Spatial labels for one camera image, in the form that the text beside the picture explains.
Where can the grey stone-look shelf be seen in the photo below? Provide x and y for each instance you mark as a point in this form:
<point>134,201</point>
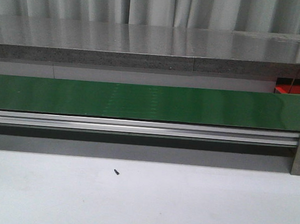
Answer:
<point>149,47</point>

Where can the green conveyor belt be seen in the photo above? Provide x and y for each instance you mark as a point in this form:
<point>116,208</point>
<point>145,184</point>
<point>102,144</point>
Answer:
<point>154,103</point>

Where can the red bin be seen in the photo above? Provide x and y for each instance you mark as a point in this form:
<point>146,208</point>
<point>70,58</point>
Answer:
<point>287,85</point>

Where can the grey curtain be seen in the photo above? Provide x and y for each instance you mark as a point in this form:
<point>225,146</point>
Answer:
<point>270,16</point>

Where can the aluminium conveyor rail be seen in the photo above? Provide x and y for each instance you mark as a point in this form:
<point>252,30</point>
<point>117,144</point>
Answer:
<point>150,128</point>

